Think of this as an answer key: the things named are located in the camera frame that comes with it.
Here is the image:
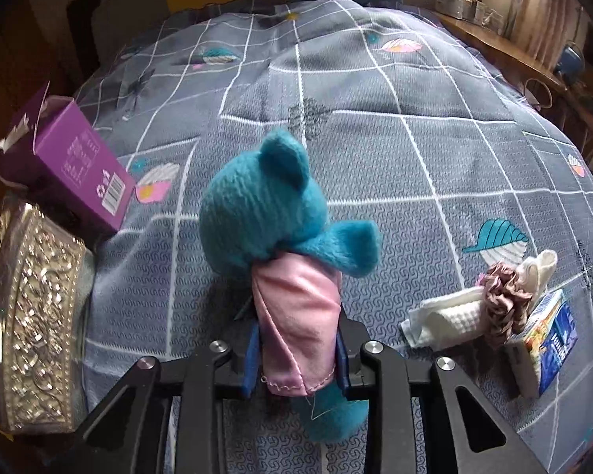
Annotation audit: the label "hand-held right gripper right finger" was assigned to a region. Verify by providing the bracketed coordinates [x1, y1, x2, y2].
[333, 306, 547, 474]

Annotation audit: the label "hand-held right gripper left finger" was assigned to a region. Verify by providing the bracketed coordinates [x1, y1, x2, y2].
[43, 323, 264, 474]

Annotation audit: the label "teal plush toy pink dress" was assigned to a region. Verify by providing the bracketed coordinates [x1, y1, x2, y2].
[199, 128, 382, 444]

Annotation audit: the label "white waffle cloth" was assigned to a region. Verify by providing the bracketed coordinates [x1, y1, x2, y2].
[400, 285, 493, 349]

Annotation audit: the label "brown scrunchie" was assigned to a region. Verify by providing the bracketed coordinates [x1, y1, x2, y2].
[476, 262, 534, 349]

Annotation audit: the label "grey checked printed bedspread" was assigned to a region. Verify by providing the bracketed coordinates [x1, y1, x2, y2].
[72, 0, 593, 474]

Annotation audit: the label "blue tissue packet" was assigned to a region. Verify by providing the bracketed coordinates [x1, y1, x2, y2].
[506, 288, 578, 400]

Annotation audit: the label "silver embossed box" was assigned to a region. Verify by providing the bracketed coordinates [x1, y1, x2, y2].
[0, 202, 96, 436]

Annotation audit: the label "purple cardboard box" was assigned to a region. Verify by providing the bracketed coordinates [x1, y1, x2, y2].
[0, 81, 136, 234]

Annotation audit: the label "wooden side desk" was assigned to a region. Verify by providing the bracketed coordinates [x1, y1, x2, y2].
[425, 7, 593, 160]

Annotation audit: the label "blue round object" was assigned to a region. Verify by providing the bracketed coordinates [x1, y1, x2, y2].
[555, 42, 584, 78]

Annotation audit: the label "clear containers on desk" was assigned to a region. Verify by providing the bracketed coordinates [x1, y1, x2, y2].
[467, 0, 506, 28]

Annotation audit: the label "beige curtain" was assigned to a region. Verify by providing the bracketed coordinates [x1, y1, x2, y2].
[511, 0, 587, 68]

